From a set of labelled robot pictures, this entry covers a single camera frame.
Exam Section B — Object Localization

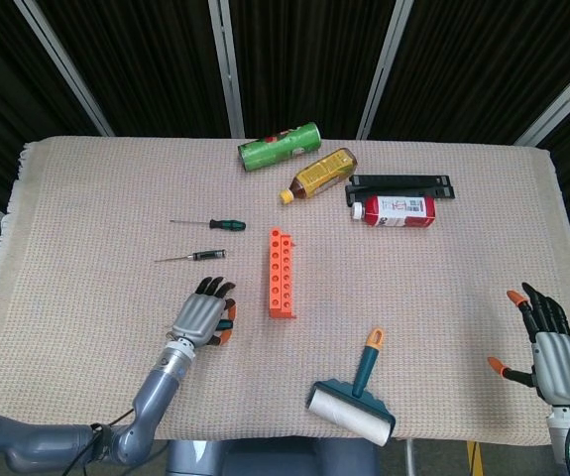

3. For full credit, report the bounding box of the yellow label tea bottle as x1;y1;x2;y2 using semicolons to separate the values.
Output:
279;147;359;205

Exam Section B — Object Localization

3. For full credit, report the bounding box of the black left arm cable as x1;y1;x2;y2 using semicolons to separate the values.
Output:
63;409;135;476

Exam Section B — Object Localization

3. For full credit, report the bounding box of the orange hole block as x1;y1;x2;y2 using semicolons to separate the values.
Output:
267;226;299;321

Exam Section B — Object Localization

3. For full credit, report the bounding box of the green black striped screwdriver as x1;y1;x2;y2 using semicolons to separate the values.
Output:
169;218;247;232

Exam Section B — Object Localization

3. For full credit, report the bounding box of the black plastic strip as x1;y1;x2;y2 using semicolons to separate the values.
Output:
348;174;452;188
344;183;458;208

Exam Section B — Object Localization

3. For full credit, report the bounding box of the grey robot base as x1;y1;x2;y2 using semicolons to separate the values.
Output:
165;438;380;476

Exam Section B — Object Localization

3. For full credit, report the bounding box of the black metal precision screwdriver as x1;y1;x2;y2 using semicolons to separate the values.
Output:
154;249;230;264

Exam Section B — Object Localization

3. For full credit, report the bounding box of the teal lint roller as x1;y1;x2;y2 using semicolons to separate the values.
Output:
305;326;398;447

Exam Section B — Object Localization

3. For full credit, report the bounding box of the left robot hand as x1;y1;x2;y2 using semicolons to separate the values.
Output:
168;276;239;348

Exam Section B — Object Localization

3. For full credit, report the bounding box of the beige woven tablecloth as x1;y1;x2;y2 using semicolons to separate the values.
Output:
0;136;570;444

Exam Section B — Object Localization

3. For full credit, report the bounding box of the green chip can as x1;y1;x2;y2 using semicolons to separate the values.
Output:
237;121;323;173

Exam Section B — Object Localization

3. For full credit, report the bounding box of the red juice carton bottle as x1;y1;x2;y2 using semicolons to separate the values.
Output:
350;194;437;230

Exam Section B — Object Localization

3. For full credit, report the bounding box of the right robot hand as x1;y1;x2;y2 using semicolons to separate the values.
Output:
487;282;570;408

